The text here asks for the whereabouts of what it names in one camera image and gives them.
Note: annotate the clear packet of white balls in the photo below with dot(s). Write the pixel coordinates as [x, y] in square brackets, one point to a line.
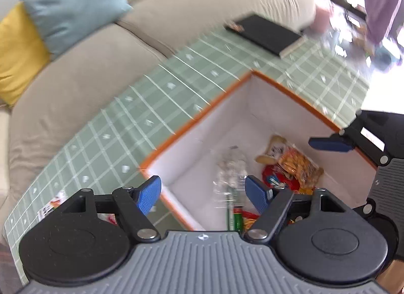
[230, 170]

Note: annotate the purple cloth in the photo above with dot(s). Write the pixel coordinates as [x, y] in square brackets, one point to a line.
[383, 0]

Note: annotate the yellow pillow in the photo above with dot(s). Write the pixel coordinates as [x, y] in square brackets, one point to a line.
[19, 57]

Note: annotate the white long snack packet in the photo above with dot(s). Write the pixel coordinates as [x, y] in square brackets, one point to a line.
[52, 205]

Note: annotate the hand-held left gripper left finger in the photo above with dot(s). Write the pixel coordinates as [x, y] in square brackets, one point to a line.
[150, 194]

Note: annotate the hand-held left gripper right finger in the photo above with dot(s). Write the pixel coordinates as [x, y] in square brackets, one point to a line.
[255, 193]

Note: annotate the green checked tablecloth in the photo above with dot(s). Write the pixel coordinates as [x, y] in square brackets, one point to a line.
[126, 129]

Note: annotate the orange cardboard box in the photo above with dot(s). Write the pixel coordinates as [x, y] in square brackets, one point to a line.
[214, 142]

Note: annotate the beige sofa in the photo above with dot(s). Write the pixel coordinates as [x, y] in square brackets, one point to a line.
[94, 69]

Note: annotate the light blue pillow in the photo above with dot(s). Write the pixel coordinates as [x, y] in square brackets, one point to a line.
[75, 6]

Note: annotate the pink stool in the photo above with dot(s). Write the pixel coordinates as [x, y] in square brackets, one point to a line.
[322, 16]

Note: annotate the black notebook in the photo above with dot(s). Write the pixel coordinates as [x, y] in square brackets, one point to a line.
[268, 35]

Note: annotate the green sausage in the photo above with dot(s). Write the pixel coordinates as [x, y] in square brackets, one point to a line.
[235, 215]

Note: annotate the beige cartoon snack packet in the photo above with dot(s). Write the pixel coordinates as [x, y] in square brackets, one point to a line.
[271, 151]

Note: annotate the orange shrimp sticks packet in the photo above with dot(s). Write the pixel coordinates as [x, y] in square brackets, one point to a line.
[299, 167]

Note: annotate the large red snack packet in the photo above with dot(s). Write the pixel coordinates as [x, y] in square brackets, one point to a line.
[277, 178]

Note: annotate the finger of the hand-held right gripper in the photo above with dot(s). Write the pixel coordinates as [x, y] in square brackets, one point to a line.
[329, 144]

